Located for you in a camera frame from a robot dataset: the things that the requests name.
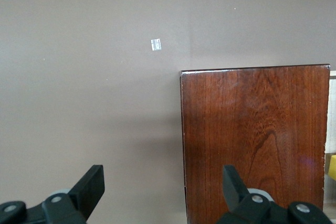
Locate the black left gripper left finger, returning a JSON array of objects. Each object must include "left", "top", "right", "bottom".
[{"left": 41, "top": 165, "right": 106, "bottom": 224}]

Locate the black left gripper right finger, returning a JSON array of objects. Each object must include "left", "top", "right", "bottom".
[{"left": 215, "top": 165, "right": 289, "bottom": 224}]

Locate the yellow cube block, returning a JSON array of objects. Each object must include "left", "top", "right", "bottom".
[{"left": 327, "top": 155, "right": 336, "bottom": 182}]

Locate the dark brown wooden cabinet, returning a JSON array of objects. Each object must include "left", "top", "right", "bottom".
[{"left": 180, "top": 63, "right": 331, "bottom": 224}]

